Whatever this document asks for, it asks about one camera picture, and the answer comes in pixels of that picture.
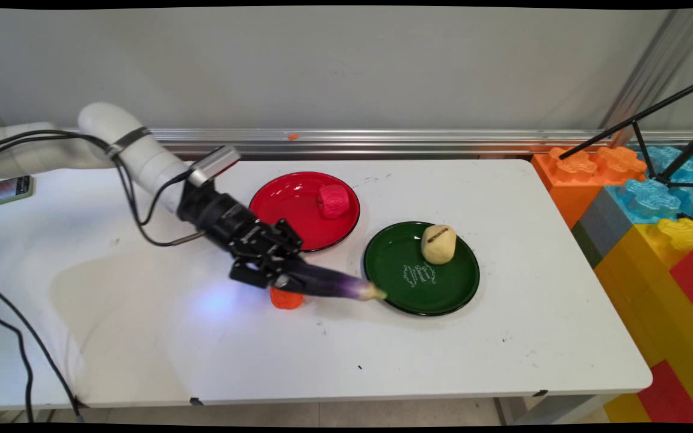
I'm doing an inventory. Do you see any red toy fruit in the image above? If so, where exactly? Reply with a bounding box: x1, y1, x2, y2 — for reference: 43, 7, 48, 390
316, 184, 350, 220

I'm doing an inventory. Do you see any beige toy potato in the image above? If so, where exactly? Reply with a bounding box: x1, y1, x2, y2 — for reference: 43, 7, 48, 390
421, 224, 457, 265

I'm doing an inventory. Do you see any aluminium rail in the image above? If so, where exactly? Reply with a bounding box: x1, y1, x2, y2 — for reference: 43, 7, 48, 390
58, 127, 693, 161

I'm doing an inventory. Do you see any orange toy vegetable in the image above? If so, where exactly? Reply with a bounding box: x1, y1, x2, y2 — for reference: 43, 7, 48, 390
269, 286, 304, 310

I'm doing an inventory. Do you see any green enamel plate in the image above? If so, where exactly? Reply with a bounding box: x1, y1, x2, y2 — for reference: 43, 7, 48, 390
363, 221, 481, 317

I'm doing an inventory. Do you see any smartphone with green case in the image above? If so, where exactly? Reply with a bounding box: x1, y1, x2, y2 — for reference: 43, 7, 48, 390
0, 175, 35, 210

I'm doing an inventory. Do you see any orange foam building block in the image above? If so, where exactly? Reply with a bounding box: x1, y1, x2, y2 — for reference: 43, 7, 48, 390
531, 146, 648, 229

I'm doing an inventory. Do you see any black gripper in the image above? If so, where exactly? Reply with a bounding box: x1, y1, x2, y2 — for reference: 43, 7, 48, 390
177, 179, 307, 290

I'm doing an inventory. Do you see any black strap on arm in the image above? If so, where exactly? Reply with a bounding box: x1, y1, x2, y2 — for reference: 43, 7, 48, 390
106, 126, 152, 159

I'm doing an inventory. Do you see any red foam building block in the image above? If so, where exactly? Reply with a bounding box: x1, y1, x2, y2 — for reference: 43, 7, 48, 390
636, 361, 693, 425

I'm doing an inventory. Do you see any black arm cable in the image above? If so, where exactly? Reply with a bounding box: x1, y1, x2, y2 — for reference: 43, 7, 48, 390
0, 129, 206, 247

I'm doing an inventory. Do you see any grey foam building block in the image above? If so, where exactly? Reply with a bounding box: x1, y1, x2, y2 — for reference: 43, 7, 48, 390
571, 188, 635, 269

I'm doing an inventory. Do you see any black hanging cable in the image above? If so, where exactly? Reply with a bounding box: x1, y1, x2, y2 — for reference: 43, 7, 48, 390
0, 307, 35, 423
0, 278, 84, 423

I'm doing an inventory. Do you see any red plate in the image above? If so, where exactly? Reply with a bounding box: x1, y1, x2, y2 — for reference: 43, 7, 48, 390
248, 171, 361, 253

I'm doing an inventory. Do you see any black tripod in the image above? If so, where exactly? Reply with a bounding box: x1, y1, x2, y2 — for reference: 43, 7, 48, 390
558, 73, 693, 189

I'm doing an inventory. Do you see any purple toy eggplant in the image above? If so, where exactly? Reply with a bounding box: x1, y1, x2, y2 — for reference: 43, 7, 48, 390
283, 265, 387, 301

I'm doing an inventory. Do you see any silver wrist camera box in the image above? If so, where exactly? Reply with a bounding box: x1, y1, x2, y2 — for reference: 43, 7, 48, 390
187, 146, 242, 187

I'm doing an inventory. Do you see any aluminium profile post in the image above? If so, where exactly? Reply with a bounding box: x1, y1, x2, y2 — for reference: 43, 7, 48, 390
599, 9, 693, 145

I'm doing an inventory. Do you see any black camera cable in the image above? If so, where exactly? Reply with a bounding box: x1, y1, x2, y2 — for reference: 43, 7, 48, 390
136, 168, 197, 226

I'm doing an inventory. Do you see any light blue foam building block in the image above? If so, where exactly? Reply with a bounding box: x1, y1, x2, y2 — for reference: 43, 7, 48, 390
635, 144, 693, 182
605, 179, 693, 224

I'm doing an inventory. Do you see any white table leg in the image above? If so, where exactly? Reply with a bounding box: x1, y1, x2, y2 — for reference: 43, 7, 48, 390
494, 394, 618, 426

